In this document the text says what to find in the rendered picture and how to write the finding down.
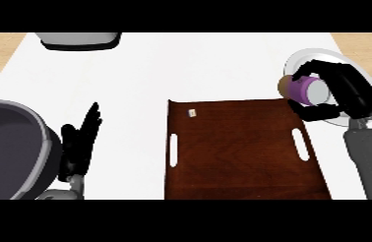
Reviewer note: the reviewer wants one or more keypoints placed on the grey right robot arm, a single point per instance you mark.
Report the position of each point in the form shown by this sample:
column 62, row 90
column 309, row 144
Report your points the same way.
column 359, row 154

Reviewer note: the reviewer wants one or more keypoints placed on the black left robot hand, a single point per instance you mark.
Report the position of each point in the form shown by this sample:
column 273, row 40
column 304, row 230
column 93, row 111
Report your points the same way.
column 80, row 144

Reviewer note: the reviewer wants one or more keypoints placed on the white plate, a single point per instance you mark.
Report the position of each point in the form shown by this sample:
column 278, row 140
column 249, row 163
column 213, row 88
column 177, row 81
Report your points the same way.
column 310, row 60

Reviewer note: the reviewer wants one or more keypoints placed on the purple can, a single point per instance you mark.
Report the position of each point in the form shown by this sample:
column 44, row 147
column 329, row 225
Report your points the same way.
column 304, row 90

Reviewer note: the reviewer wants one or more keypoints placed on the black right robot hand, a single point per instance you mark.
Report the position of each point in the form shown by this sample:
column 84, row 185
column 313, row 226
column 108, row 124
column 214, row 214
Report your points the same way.
column 350, row 88

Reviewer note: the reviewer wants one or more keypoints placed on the dark grey pot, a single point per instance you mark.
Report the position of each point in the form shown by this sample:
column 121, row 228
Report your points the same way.
column 24, row 151

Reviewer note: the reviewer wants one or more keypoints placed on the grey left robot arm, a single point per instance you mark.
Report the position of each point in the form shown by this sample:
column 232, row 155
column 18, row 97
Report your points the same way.
column 65, row 191

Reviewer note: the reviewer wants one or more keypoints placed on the dark brown wooden tray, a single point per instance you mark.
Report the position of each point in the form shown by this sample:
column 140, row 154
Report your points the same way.
column 242, row 154

